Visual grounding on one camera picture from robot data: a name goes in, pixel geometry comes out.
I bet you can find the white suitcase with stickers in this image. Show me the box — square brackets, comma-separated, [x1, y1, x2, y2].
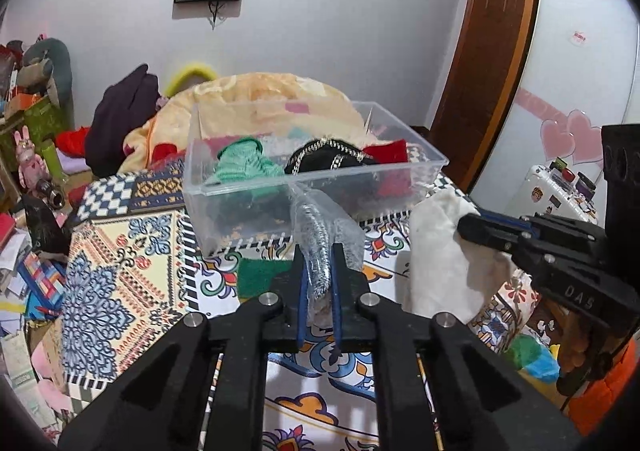
[506, 157, 601, 226]

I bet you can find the green knitted cloth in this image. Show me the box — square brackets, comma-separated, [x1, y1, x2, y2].
[206, 137, 286, 186]

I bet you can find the green and blue plush toy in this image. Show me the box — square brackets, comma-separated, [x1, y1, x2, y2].
[504, 333, 562, 385]

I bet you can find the red folded garment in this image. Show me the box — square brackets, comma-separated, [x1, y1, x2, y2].
[54, 128, 92, 155]

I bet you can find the red cloth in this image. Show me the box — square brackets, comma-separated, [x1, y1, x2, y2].
[361, 139, 412, 199]

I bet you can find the patterned bed cover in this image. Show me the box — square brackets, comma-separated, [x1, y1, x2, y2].
[30, 164, 543, 451]

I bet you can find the black cloth with chain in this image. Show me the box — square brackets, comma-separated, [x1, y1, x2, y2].
[284, 138, 382, 175]

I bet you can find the brown wooden door frame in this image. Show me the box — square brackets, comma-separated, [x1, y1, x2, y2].
[429, 0, 543, 193]

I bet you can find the dark green towel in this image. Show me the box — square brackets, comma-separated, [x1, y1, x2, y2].
[237, 256, 297, 301]

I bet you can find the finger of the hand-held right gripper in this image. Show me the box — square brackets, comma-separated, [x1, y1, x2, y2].
[477, 210, 604, 234]
[457, 213, 532, 255]

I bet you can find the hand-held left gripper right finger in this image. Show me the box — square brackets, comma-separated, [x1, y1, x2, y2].
[333, 243, 592, 451]

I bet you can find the dark purple jacket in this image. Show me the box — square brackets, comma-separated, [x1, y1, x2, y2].
[84, 64, 162, 178]

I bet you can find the pile of books and papers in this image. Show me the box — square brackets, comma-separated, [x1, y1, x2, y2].
[0, 211, 68, 432]

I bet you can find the clear plastic storage box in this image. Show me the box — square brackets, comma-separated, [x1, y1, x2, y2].
[182, 100, 450, 258]

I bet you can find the pink rabbit toy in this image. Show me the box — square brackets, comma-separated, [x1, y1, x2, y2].
[14, 128, 42, 188]

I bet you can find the white wardrobe with heart stickers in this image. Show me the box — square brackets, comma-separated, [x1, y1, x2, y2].
[469, 0, 640, 212]

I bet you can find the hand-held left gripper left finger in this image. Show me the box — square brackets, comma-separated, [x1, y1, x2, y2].
[57, 244, 307, 451]

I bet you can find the grey plush toy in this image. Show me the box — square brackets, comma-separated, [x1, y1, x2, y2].
[20, 37, 74, 108]

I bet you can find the white fluffy cloth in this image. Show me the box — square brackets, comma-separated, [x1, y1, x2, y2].
[402, 190, 521, 328]

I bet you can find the green patterned box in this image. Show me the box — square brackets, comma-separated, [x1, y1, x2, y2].
[0, 96, 68, 187]

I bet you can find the peach floral blanket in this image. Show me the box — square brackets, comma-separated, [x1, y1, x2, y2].
[122, 72, 368, 175]

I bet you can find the clear plastic bag with grey item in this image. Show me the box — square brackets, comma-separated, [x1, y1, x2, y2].
[289, 181, 366, 328]

